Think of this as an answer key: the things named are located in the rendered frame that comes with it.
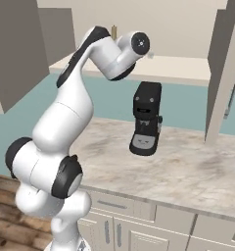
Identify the white drawer front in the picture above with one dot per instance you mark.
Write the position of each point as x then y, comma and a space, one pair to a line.
135, 206
175, 219
217, 230

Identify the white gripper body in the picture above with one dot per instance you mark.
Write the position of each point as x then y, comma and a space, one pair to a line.
151, 55

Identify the white base cupboard door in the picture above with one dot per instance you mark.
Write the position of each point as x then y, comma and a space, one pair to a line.
149, 237
96, 232

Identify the black coffee machine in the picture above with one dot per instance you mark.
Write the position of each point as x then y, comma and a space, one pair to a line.
146, 111

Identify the open beige wall cabinet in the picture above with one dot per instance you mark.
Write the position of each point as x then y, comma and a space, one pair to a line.
175, 70

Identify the beige wall cabinet door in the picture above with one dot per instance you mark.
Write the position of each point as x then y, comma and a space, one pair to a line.
16, 49
222, 72

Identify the tan slender bottle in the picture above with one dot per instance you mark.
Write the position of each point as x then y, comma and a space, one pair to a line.
114, 32

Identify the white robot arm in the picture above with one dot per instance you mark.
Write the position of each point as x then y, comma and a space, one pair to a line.
62, 127

